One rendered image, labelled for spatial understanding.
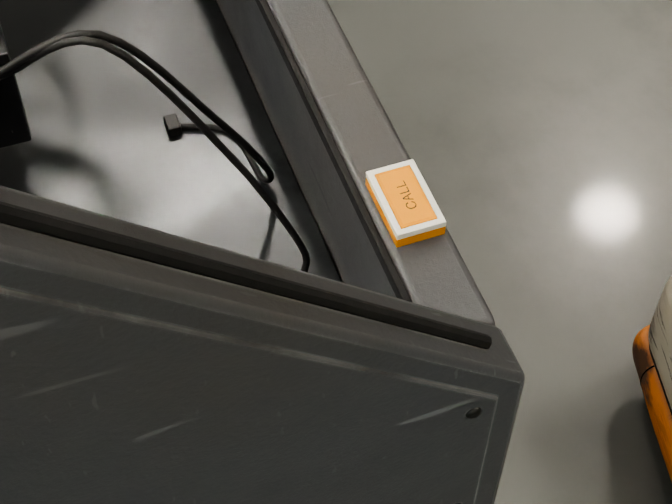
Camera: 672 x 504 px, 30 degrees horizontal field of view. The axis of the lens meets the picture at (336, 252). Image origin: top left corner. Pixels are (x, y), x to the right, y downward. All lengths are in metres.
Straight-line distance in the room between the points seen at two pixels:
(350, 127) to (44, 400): 0.31
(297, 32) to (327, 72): 0.04
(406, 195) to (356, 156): 0.05
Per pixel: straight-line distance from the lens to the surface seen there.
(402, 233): 0.70
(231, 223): 0.87
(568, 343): 1.83
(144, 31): 1.01
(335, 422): 0.62
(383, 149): 0.76
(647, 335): 1.72
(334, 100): 0.78
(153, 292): 0.49
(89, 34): 0.73
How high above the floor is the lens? 1.51
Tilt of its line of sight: 53 degrees down
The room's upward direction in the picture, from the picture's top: 1 degrees clockwise
